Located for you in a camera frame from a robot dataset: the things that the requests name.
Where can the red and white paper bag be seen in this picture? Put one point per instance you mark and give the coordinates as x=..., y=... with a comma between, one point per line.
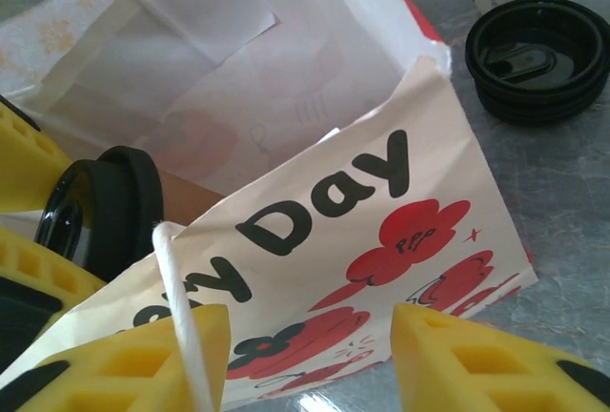
x=429, y=145

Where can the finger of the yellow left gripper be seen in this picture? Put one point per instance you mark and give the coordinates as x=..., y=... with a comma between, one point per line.
x=28, y=259
x=24, y=169

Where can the paper takeout coffee cup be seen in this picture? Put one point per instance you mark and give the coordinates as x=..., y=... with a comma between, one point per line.
x=186, y=202

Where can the black plastic cup lid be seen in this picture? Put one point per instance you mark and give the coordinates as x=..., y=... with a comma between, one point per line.
x=124, y=212
x=524, y=98
x=534, y=59
x=529, y=116

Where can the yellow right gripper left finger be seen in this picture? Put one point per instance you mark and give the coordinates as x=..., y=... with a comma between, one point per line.
x=71, y=397

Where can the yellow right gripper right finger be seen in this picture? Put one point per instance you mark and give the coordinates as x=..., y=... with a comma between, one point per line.
x=429, y=374

